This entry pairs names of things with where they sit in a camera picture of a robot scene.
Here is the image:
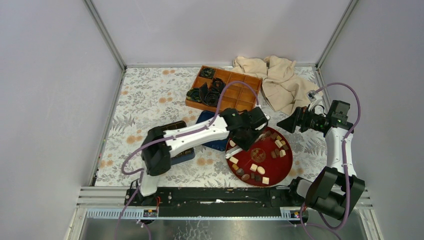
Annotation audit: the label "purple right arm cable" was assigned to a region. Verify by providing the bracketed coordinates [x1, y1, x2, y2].
[298, 82, 362, 240]

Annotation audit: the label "orange wooden divided box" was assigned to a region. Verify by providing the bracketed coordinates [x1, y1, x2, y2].
[185, 65, 262, 112]

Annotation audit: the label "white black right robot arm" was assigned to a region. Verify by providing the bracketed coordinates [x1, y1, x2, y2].
[277, 100, 365, 221]

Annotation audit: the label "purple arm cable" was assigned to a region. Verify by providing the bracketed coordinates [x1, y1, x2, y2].
[114, 80, 261, 240]
[298, 82, 362, 240]

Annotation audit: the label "red round tray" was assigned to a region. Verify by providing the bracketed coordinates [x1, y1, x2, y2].
[226, 127, 293, 187]

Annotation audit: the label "beige crumpled cloth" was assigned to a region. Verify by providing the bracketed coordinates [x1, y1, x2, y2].
[231, 55, 319, 115]

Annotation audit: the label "blue chocolate tin box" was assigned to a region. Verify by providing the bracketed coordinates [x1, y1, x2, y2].
[142, 120, 195, 168]

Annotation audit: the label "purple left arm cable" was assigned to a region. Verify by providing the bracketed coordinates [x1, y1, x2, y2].
[114, 80, 261, 240]

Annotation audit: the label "blue tin lid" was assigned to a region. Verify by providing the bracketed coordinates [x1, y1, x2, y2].
[196, 110, 229, 152]

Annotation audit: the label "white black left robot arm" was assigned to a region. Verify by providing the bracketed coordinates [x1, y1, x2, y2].
[135, 106, 270, 206]

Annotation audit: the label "silver serving tongs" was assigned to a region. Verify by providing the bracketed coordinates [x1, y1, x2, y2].
[224, 131, 271, 160]

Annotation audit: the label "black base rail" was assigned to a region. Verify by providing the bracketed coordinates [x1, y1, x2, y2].
[124, 185, 305, 207]

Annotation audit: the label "floral tablecloth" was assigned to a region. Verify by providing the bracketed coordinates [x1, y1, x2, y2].
[94, 66, 332, 188]

